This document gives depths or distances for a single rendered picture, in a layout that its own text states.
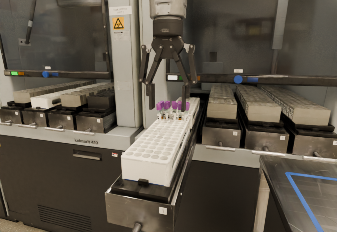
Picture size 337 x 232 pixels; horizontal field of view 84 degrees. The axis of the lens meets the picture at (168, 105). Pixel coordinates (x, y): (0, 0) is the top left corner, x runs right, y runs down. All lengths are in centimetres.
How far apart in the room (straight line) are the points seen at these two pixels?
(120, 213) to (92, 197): 68
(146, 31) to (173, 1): 36
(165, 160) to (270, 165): 24
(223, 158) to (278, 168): 30
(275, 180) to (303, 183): 5
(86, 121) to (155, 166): 58
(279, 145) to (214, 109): 25
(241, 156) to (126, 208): 48
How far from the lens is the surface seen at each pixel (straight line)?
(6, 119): 125
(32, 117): 111
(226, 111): 77
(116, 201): 41
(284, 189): 44
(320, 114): 85
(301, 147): 78
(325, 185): 49
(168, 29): 47
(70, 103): 103
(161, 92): 80
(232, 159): 77
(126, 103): 88
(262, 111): 79
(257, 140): 74
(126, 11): 86
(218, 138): 73
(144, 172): 39
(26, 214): 151
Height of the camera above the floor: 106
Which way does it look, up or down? 14 degrees down
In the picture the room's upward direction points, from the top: straight up
